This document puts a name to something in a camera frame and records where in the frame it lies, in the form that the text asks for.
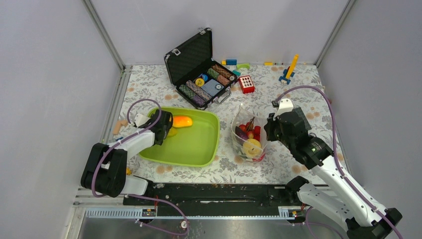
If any yellow banana piece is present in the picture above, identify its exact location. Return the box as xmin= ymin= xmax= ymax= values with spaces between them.
xmin=167 ymin=127 xmax=178 ymax=137

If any orange mango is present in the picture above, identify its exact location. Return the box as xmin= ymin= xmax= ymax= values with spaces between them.
xmin=172 ymin=116 xmax=193 ymax=128

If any clear zip top bag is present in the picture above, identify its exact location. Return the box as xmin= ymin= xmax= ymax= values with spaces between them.
xmin=231 ymin=104 xmax=268 ymax=162

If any yellow lemon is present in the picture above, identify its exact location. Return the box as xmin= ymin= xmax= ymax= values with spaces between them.
xmin=242 ymin=138 xmax=263 ymax=158

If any red apple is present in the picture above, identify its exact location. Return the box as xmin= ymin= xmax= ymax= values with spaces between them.
xmin=253 ymin=154 xmax=265 ymax=162

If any purple eggplant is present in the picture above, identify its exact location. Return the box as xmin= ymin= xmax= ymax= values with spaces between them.
xmin=235 ymin=126 xmax=249 ymax=141

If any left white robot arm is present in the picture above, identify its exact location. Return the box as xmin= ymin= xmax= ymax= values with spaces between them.
xmin=81 ymin=109 xmax=173 ymax=205

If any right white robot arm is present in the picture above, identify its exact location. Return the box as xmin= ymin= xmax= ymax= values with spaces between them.
xmin=264 ymin=99 xmax=403 ymax=239

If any tan wooden block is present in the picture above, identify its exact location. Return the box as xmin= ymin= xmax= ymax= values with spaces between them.
xmin=112 ymin=119 xmax=129 ymax=135

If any green plastic tray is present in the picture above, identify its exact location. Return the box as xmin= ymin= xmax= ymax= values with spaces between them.
xmin=139 ymin=107 xmax=220 ymax=167

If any blue yellow block tower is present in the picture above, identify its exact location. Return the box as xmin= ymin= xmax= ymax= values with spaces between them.
xmin=279 ymin=54 xmax=299 ymax=85

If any black poker chip case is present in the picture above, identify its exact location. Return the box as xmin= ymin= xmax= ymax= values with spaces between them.
xmin=164 ymin=27 xmax=238 ymax=110

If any red building block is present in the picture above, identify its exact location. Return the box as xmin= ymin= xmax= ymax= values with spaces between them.
xmin=238 ymin=75 xmax=255 ymax=94

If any green arch block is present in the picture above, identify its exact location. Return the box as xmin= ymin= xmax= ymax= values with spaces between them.
xmin=236 ymin=63 xmax=250 ymax=70

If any blue block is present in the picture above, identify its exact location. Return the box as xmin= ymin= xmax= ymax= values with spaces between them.
xmin=225 ymin=59 xmax=237 ymax=66

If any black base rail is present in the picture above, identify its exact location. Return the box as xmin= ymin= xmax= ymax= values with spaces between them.
xmin=123 ymin=176 xmax=308 ymax=218

